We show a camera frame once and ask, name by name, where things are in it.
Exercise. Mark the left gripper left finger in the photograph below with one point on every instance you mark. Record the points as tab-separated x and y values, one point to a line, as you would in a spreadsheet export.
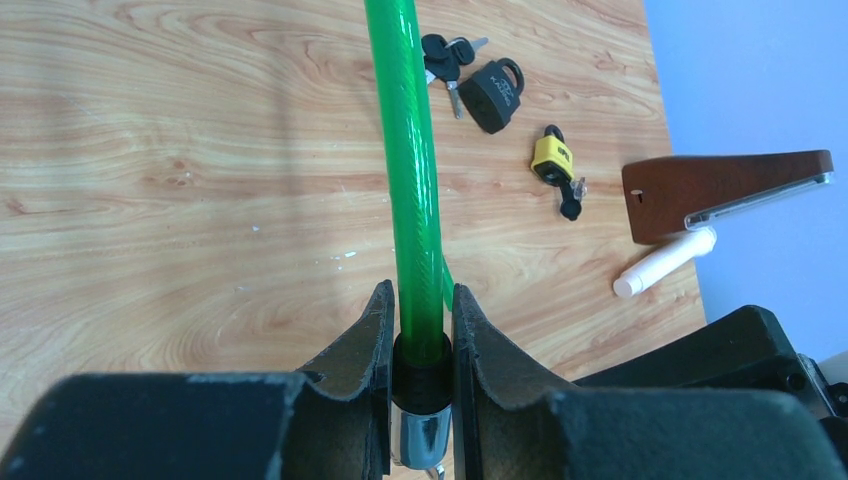
328	419

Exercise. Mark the black padlock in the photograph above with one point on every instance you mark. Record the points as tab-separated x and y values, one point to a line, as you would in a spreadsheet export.
492	94

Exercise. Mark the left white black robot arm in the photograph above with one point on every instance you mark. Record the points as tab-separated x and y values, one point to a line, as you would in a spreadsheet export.
732	400

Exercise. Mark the green cable lock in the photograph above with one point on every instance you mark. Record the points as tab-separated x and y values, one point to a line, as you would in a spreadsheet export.
411	199

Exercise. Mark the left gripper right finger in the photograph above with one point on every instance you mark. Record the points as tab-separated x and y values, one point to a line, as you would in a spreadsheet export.
732	400

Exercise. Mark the pink cylinder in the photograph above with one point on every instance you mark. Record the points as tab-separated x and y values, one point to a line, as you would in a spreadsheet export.
663	261

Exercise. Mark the yellow padlock keys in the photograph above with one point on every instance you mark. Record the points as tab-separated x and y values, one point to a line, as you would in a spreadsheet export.
573	193

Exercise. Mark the yellow padlock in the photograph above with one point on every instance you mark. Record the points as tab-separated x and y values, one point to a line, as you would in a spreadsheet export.
552	160

